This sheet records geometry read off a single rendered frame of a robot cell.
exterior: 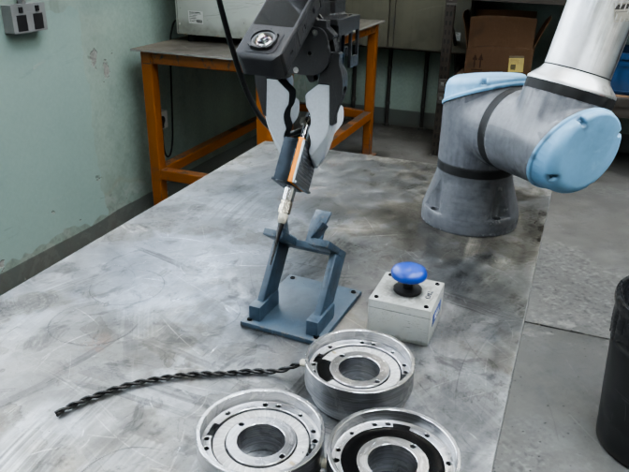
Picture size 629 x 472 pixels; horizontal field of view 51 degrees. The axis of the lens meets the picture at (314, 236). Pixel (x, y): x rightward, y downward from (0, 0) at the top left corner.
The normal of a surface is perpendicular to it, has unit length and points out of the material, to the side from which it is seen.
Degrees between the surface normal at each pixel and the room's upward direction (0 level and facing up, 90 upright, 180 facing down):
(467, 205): 72
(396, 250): 0
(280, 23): 32
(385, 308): 90
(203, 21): 90
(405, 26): 90
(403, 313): 90
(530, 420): 0
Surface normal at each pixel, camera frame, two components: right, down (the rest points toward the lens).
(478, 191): -0.11, 0.11
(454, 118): -0.86, 0.17
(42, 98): 0.93, 0.18
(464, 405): 0.02, -0.91
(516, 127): -0.85, -0.15
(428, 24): -0.37, 0.38
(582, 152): 0.43, 0.50
